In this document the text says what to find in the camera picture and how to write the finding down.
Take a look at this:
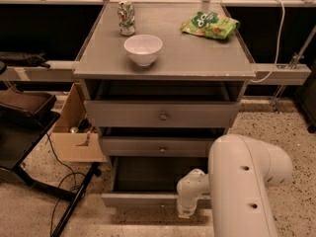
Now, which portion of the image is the black rolling stand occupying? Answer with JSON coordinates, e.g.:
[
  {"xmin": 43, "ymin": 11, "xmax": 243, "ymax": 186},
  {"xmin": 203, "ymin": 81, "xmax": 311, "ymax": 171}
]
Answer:
[{"xmin": 0, "ymin": 60, "xmax": 102, "ymax": 237}]

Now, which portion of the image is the white hanging cable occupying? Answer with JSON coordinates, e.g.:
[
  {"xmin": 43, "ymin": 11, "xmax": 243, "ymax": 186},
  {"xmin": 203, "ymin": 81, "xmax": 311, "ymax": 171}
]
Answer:
[{"xmin": 249, "ymin": 0, "xmax": 286, "ymax": 84}]

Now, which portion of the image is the open cardboard box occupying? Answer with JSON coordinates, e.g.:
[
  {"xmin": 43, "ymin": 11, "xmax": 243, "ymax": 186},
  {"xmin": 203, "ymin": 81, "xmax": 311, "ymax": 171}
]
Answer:
[{"xmin": 51, "ymin": 83, "xmax": 106, "ymax": 162}]

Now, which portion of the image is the metal rail frame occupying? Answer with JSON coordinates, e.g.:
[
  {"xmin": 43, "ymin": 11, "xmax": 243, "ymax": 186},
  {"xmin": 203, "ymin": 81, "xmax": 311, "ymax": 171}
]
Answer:
[{"xmin": 1, "ymin": 0, "xmax": 316, "ymax": 84}]

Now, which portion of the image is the grey middle drawer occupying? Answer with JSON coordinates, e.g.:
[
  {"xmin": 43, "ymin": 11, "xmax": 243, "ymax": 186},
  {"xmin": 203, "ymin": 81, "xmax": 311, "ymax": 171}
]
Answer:
[{"xmin": 100, "ymin": 137, "xmax": 213, "ymax": 157}]

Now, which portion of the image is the black floor cable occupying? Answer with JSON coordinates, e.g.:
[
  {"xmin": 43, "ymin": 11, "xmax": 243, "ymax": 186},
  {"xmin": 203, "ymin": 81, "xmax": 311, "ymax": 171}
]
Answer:
[{"xmin": 44, "ymin": 131, "xmax": 87, "ymax": 237}]

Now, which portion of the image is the grey drawer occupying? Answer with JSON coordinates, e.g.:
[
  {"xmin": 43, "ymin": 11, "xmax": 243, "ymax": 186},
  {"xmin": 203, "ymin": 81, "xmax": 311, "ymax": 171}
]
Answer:
[
  {"xmin": 100, "ymin": 137, "xmax": 213, "ymax": 157},
  {"xmin": 102, "ymin": 156, "xmax": 207, "ymax": 207},
  {"xmin": 85, "ymin": 101, "xmax": 240, "ymax": 128}
]

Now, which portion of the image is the white ceramic bowl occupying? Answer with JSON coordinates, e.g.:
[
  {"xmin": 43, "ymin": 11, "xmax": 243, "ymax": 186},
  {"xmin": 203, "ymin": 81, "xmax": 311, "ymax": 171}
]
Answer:
[{"xmin": 123, "ymin": 35, "xmax": 163, "ymax": 67}]

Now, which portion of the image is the grey top drawer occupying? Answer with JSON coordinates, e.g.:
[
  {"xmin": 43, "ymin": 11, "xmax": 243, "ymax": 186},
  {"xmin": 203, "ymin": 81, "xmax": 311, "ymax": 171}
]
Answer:
[{"xmin": 85, "ymin": 101, "xmax": 240, "ymax": 128}]

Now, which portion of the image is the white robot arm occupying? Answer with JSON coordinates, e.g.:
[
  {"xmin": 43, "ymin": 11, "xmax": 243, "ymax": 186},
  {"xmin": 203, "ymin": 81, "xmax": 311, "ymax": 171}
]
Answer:
[{"xmin": 177, "ymin": 134, "xmax": 293, "ymax": 237}]

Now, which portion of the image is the grey drawer cabinet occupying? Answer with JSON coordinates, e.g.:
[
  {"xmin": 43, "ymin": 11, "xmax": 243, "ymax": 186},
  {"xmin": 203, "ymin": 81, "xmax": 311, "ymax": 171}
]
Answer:
[{"xmin": 72, "ymin": 1, "xmax": 257, "ymax": 183}]

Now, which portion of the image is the green snack bag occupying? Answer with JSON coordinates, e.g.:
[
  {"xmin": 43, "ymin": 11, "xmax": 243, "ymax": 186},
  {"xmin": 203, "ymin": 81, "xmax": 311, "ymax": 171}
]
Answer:
[{"xmin": 180, "ymin": 11, "xmax": 240, "ymax": 40}]

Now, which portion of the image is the black object on rail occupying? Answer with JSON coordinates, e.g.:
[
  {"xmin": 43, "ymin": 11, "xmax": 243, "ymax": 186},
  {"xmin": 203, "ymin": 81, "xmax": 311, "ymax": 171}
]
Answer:
[{"xmin": 0, "ymin": 52, "xmax": 50, "ymax": 68}]

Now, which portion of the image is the green patterned drink can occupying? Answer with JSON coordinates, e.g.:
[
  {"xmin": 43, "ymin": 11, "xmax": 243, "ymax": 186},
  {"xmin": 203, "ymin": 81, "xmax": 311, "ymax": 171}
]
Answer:
[{"xmin": 118, "ymin": 1, "xmax": 135, "ymax": 36}]

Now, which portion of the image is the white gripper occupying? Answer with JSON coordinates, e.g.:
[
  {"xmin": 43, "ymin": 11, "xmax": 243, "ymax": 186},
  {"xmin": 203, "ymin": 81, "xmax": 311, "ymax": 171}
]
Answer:
[{"xmin": 177, "ymin": 169, "xmax": 210, "ymax": 219}]

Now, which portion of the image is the grey bottom drawer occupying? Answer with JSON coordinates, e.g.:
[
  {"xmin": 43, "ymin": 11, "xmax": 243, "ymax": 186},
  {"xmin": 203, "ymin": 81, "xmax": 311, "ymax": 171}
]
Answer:
[{"xmin": 102, "ymin": 156, "xmax": 207, "ymax": 207}]

